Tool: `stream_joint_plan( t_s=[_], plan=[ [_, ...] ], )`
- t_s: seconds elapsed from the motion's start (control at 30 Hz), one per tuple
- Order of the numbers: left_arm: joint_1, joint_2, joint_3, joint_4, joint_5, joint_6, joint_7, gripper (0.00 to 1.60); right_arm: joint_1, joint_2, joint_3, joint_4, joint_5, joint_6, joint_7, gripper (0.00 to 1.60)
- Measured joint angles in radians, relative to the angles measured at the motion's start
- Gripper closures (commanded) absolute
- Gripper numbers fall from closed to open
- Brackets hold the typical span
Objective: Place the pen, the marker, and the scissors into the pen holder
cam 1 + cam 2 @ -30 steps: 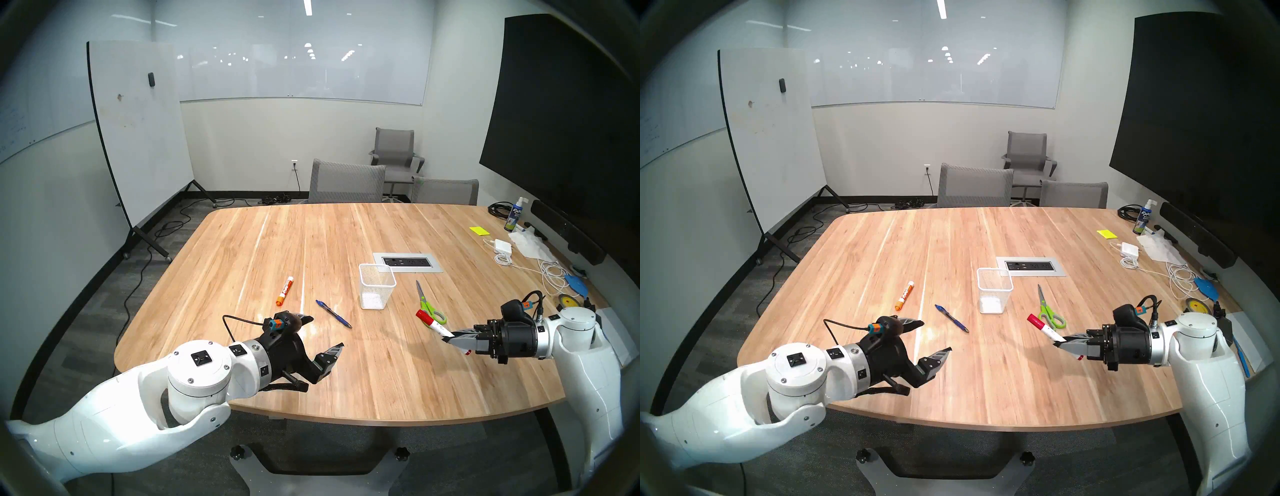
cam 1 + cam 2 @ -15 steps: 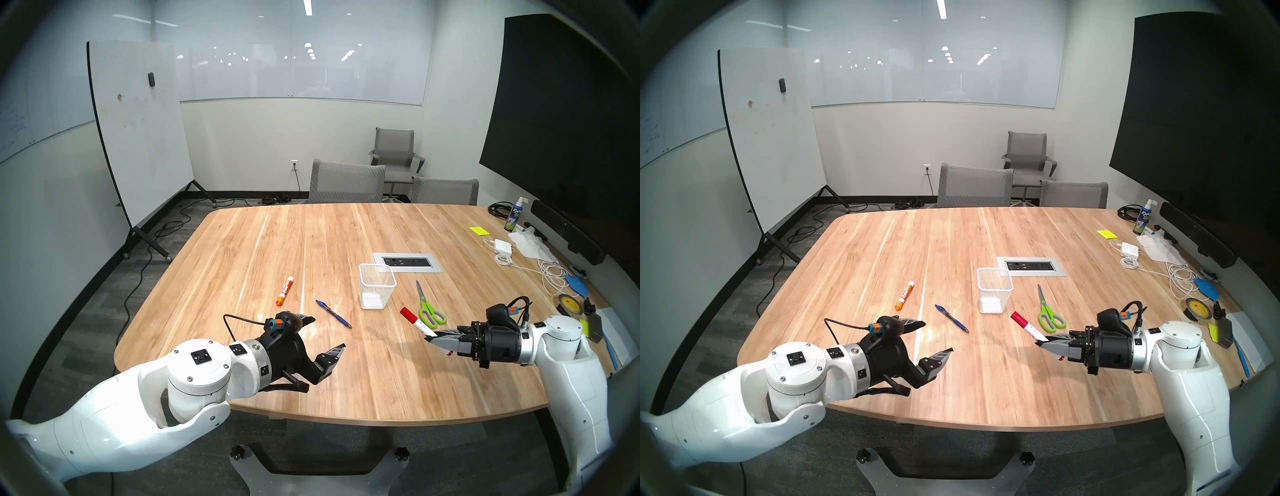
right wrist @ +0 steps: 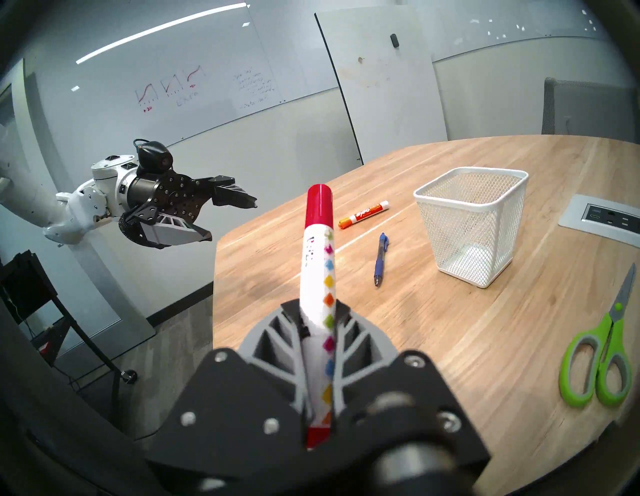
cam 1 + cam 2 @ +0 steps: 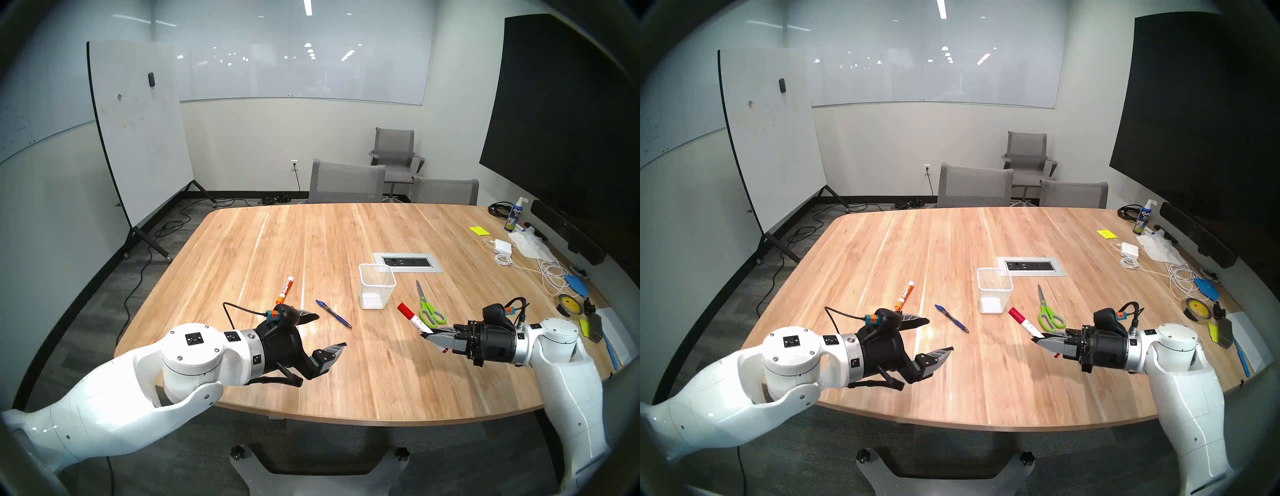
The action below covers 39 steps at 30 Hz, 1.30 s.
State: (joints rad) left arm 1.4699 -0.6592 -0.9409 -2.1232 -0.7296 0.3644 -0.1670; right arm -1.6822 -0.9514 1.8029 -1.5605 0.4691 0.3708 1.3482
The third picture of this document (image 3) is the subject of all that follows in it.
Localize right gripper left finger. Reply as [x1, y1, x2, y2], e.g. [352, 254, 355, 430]
[149, 299, 308, 454]

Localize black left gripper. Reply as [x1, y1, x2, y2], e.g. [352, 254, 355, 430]
[118, 169, 259, 250]

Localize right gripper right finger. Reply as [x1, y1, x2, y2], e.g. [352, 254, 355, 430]
[331, 299, 492, 459]

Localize red cap patterned marker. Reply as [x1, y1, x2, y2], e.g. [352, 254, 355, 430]
[298, 183, 337, 451]

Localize blue ballpoint pen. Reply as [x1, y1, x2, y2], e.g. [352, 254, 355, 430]
[373, 232, 391, 288]

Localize orange Expo marker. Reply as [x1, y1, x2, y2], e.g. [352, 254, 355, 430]
[338, 200, 390, 230]

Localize white mesh pen holder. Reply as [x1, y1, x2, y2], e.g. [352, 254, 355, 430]
[413, 166, 530, 289]

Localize black equipment cart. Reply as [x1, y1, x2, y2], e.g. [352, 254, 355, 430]
[0, 250, 138, 431]

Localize mobile whiteboard on stand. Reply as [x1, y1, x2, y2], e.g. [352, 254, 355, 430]
[314, 5, 449, 166]

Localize silver table power outlet panel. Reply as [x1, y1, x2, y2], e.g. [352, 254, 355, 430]
[558, 194, 640, 248]

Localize grey mesh table chair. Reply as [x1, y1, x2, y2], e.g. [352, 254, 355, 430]
[541, 77, 640, 136]

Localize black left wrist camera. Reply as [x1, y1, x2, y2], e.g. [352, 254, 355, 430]
[136, 141, 174, 176]

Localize wall whiteboard with writing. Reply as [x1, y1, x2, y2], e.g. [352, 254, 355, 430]
[25, 2, 341, 166]

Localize green handled scissors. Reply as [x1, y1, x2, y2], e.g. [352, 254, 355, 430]
[558, 262, 637, 408]

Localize glass wall whiteboard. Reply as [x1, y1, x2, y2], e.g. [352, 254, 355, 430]
[400, 0, 616, 63]

